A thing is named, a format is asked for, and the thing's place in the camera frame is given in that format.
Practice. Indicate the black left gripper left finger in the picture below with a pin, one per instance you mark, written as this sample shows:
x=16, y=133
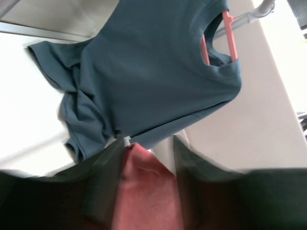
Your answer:
x=81, y=197

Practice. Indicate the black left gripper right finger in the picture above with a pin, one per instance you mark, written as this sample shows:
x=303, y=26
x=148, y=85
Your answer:
x=215, y=199

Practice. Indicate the red t shirt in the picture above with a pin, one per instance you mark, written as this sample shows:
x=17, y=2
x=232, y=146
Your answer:
x=147, y=194

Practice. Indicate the teal t shirt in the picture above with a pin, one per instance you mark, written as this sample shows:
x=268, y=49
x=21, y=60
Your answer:
x=150, y=72

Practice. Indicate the pink hanger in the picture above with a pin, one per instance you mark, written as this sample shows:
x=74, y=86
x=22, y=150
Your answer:
x=227, y=40

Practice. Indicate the white clothes rack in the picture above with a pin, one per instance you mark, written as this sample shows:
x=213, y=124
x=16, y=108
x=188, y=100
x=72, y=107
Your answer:
x=264, y=9

